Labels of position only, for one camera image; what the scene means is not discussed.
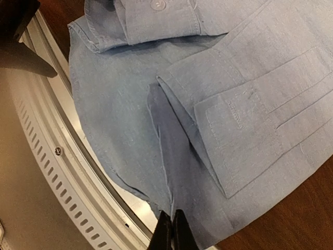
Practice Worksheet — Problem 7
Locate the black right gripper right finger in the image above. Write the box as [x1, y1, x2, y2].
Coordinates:
[173, 209, 199, 250]

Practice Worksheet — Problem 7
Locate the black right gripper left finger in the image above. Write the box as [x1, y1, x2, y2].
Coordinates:
[148, 211, 172, 250]

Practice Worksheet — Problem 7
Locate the light blue long sleeve shirt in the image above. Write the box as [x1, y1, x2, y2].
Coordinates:
[68, 1, 332, 249]

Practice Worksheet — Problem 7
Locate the front aluminium frame rail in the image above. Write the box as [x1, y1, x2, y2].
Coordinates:
[11, 12, 157, 249]

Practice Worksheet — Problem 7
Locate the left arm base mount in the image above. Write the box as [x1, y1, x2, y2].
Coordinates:
[1, 0, 57, 78]

